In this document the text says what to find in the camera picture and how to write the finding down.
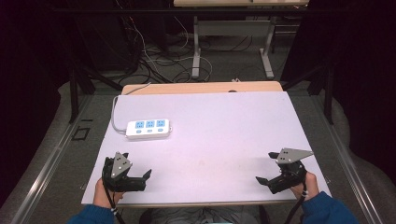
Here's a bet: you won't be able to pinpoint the person's left hand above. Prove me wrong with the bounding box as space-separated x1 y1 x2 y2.
92 177 126 209

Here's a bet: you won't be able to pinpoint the white table cover board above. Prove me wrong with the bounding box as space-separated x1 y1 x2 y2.
80 91 332 206

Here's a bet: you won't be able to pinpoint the wooden table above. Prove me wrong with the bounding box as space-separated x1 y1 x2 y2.
120 80 285 96

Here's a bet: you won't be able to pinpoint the dark curtain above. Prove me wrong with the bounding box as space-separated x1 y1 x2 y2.
279 0 396 185
0 0 78 200

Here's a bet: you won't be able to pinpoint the aluminium floor rail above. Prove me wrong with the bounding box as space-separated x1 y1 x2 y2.
9 93 95 224
310 94 375 224

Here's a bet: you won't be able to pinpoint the person's right hand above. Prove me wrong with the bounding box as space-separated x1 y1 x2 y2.
290 171 320 202

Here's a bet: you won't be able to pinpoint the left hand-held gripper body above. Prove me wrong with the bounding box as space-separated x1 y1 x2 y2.
101 151 148 193

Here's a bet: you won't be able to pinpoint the right hand-held gripper black cable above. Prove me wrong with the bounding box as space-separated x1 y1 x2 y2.
283 181 308 224

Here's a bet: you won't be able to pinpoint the left hand-held gripper black cable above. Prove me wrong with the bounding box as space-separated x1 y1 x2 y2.
103 186 126 224

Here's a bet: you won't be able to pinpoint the grey power strip cable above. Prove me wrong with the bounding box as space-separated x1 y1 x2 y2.
110 81 152 135

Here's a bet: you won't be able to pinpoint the black metal stand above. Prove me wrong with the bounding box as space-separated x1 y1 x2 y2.
67 60 123 124
280 60 336 126

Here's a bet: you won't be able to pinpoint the white power strip blue sockets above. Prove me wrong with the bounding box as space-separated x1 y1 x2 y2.
125 119 173 140

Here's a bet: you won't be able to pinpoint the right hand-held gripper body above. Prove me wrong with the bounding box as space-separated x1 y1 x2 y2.
267 147 315 195

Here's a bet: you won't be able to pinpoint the hand-held gripper black cable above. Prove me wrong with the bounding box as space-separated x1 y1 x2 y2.
103 186 126 224
283 181 308 224

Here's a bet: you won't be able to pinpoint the black horizontal bar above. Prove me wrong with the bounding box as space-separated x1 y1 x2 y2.
51 7 396 15

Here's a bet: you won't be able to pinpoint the tangle of floor cables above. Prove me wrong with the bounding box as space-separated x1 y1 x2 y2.
115 12 260 84

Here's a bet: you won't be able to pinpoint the desk with white metal legs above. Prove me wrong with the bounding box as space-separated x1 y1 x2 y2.
172 0 311 80

